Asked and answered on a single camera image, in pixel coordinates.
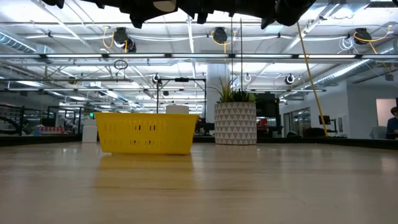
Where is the yellow plastic basket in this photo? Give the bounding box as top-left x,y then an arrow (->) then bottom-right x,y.
95,111 -> 200,156

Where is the long ceiling light strip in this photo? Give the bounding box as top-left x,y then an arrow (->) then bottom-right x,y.
0,53 -> 398,60

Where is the potted plant in patterned pot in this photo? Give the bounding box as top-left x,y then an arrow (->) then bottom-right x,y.
211,77 -> 258,146

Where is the black cabinet machine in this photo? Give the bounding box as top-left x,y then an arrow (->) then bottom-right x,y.
254,92 -> 280,138

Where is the red box row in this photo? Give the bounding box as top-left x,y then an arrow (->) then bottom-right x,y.
36,126 -> 66,135

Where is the black monitor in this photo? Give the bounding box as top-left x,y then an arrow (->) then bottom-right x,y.
318,114 -> 338,133

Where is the white chair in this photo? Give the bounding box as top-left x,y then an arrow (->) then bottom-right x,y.
369,126 -> 388,140

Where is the person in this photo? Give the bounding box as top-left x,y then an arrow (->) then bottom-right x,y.
385,106 -> 398,140

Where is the black ceiling cable reel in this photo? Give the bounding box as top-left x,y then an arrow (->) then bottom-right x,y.
353,27 -> 370,45
212,27 -> 229,45
113,27 -> 137,53

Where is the black camera stand frame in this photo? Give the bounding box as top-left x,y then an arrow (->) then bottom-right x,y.
156,77 -> 207,125

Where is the long yellow cable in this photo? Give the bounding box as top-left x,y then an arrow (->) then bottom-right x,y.
296,21 -> 329,138

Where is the silver ventilation duct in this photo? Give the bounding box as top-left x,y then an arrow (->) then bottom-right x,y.
313,40 -> 398,88

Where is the black aluminium table frame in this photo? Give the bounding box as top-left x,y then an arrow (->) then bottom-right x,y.
0,133 -> 398,151

